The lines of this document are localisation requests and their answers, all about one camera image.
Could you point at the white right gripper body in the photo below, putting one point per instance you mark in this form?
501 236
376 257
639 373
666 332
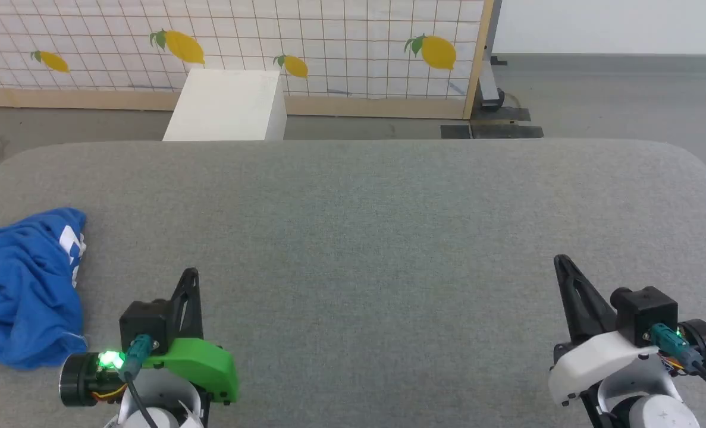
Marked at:
596 359

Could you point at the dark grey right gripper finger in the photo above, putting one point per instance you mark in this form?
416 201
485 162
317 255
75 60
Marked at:
596 315
571 315

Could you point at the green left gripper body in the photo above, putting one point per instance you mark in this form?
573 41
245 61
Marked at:
201 362

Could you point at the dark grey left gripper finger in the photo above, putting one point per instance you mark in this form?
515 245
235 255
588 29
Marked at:
195 315
180 315

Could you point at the blue jersey with white lettering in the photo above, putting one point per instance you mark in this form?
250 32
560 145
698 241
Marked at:
19 285

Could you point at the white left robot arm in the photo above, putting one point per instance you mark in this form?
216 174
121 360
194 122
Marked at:
162 416

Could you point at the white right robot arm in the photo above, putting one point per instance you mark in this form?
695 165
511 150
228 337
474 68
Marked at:
656 413

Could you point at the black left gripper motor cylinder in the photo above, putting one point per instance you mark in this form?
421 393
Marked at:
76 380

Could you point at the black floor plate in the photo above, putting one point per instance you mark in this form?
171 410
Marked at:
501 114
507 131

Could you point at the white box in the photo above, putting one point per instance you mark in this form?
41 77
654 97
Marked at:
228 107

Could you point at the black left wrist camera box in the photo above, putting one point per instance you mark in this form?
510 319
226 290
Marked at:
144 321

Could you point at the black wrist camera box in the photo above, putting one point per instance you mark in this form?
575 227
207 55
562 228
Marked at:
144 321
647 312

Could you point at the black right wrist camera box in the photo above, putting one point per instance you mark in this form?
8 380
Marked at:
647 312

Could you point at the grey metal stand post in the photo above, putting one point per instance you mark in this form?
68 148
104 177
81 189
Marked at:
488 83

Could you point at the lemon print screen, wooden frame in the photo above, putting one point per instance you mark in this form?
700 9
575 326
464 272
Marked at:
329 35

